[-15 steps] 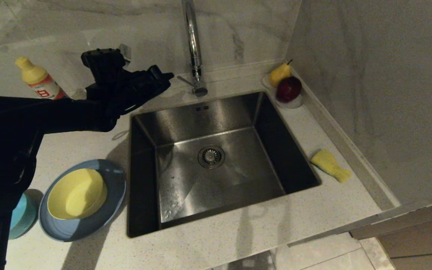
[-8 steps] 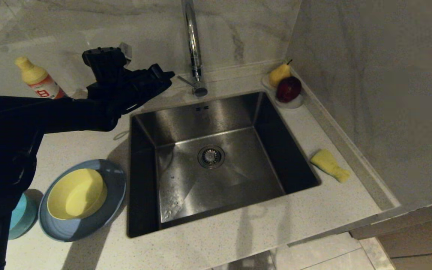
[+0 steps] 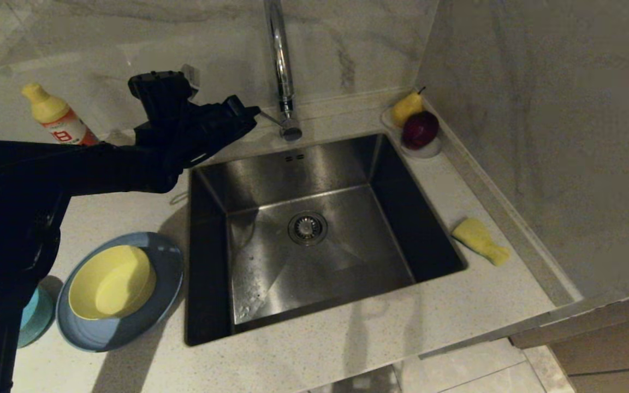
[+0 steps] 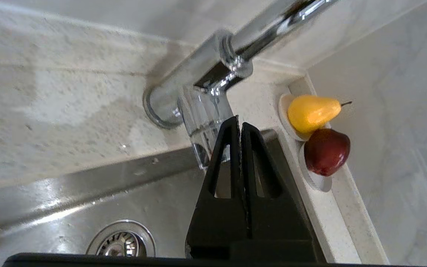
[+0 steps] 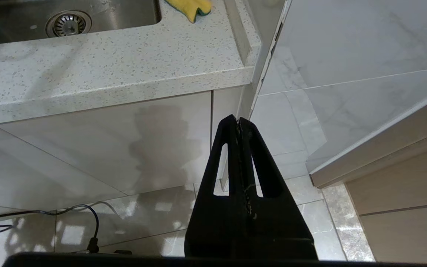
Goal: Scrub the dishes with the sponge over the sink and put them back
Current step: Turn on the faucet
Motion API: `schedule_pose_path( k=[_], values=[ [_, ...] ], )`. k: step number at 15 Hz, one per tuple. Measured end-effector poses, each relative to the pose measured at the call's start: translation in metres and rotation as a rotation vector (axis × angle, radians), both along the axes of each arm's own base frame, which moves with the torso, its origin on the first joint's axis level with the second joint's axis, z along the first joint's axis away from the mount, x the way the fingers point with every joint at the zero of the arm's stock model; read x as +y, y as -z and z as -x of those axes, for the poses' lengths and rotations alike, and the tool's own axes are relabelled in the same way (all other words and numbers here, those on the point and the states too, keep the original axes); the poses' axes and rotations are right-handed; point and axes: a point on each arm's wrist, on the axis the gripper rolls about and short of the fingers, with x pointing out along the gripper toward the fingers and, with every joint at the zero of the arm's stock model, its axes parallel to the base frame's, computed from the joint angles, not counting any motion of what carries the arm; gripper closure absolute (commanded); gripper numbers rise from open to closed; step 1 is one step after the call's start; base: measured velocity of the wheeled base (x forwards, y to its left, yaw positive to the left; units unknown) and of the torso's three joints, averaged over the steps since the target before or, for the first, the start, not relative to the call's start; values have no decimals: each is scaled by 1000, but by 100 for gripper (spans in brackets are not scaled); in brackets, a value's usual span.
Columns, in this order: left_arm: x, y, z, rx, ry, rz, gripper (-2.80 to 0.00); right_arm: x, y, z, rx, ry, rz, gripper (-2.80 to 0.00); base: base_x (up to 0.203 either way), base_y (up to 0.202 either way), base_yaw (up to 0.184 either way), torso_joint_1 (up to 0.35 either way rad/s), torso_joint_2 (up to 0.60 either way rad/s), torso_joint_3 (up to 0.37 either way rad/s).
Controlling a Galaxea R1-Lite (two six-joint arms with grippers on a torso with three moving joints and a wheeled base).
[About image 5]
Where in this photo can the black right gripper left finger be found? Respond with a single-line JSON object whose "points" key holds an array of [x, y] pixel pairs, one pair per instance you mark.
{"points": [[217, 230]]}

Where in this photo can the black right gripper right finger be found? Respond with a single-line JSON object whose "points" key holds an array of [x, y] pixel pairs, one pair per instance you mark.
{"points": [[280, 233]]}

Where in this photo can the yellow green sponge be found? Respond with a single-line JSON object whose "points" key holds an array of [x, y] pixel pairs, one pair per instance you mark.
{"points": [[191, 7]]}

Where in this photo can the stainless steel sink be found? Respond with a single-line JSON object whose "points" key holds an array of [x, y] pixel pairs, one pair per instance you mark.
{"points": [[20, 18]]}

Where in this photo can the narrow white cabinet panel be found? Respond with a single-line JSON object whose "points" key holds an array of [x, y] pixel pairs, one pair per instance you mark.
{"points": [[224, 105]]}

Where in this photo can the white glossy cabinet door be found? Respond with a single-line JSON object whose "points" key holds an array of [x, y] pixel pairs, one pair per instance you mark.
{"points": [[20, 174], [106, 148]]}

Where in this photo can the round metal drain strainer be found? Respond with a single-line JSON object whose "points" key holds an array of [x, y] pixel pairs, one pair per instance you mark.
{"points": [[68, 24]]}

